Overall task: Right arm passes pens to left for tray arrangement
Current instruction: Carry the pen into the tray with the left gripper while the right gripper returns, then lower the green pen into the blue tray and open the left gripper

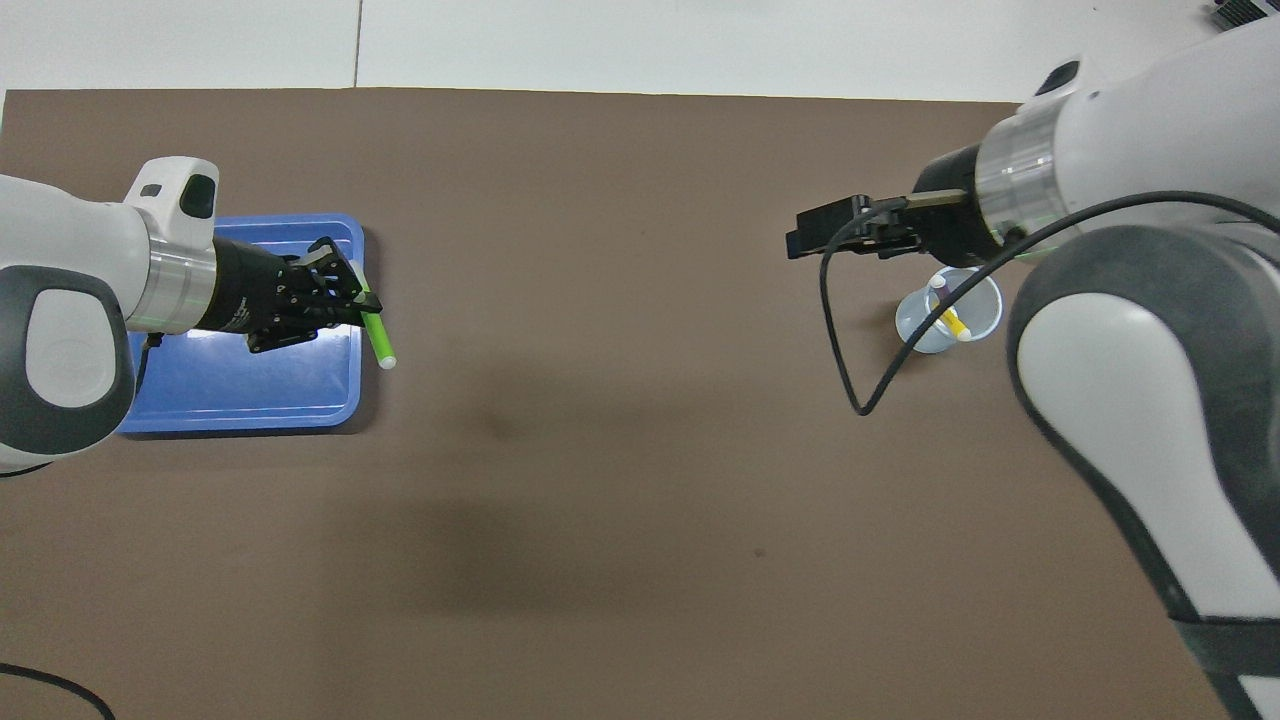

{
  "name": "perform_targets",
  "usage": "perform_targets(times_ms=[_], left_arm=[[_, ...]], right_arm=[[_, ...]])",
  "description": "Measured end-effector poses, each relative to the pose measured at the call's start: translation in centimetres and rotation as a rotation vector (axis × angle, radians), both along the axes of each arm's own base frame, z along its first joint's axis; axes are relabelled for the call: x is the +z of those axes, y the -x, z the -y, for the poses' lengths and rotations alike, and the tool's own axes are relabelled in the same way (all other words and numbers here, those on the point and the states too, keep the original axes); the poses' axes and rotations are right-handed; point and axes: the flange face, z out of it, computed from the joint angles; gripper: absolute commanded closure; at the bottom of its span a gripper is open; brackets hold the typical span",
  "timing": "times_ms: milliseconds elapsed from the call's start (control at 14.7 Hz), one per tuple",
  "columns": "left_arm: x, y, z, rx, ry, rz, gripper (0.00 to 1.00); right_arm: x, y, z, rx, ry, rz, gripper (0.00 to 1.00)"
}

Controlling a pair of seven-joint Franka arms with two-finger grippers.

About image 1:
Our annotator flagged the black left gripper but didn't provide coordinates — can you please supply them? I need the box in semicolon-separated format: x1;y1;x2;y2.
195;236;369;354

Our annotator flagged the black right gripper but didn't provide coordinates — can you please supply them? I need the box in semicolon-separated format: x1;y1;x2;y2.
785;145;1003;269

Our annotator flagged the green pen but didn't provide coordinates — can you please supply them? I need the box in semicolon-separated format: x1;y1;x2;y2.
356;272;398;371

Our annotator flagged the blue plastic tray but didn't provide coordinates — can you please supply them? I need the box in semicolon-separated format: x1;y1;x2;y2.
117;212;365;435

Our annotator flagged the clear plastic cup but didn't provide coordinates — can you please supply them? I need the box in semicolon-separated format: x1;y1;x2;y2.
895;264;1004;354

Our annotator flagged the brown table mat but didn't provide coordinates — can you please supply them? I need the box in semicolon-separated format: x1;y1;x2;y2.
0;88;1231;720

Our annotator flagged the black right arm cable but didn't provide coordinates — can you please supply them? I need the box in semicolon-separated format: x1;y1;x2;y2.
819;190;1280;417

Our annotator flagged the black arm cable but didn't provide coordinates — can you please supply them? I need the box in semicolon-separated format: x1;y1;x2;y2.
0;333;164;720
819;190;1280;417

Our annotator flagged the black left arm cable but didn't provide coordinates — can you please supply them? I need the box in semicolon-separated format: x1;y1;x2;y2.
0;333;164;720

